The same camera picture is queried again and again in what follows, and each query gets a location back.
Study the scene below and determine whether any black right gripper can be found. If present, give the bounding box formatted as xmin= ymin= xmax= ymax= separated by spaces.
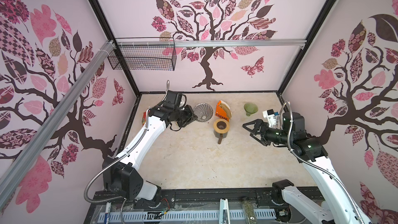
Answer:
xmin=242 ymin=120 xmax=291 ymax=146

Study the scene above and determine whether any clear ribbed glass dripper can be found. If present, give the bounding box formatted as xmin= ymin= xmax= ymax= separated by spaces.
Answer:
xmin=193 ymin=103 xmax=214 ymax=122

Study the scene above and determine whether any wooden dripper collar ring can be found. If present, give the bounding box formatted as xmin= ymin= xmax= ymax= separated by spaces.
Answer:
xmin=212 ymin=118 xmax=231 ymax=135

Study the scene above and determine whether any orange coffee filter box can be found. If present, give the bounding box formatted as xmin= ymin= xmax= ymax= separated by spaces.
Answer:
xmin=215 ymin=100 xmax=230 ymax=121

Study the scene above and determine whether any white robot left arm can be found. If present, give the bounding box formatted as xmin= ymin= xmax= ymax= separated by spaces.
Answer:
xmin=103 ymin=105 xmax=198 ymax=201

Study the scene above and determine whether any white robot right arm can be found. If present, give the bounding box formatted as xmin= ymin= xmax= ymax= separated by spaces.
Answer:
xmin=243 ymin=112 xmax=372 ymax=224

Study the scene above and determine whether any green glass dripper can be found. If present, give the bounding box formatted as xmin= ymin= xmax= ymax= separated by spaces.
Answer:
xmin=244 ymin=102 xmax=258 ymax=116

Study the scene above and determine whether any red gummy candy bag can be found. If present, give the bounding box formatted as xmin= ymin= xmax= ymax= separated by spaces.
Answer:
xmin=142 ymin=112 xmax=148 ymax=126

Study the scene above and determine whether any green herb filled jar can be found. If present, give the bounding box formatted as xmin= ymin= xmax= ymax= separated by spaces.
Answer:
xmin=241 ymin=198 xmax=257 ymax=224

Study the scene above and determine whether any smoked glass carafe wooden handle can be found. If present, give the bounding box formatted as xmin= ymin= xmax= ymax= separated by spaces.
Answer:
xmin=214 ymin=130 xmax=229 ymax=145

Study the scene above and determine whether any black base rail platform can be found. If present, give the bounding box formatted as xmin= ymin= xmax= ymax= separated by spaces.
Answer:
xmin=83 ymin=186 xmax=327 ymax=224

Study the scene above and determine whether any white centre bracket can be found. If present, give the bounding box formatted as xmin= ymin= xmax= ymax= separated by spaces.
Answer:
xmin=218 ymin=199 xmax=230 ymax=224

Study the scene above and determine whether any black wire mesh basket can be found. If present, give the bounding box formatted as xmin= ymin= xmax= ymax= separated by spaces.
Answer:
xmin=108 ymin=37 xmax=177 ymax=71

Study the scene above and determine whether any white slotted cable duct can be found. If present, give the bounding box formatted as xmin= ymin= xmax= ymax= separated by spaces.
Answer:
xmin=93 ymin=209 xmax=276 ymax=224

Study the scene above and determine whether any aluminium side rail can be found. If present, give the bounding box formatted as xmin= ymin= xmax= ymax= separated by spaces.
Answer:
xmin=1 ymin=40 xmax=115 ymax=207

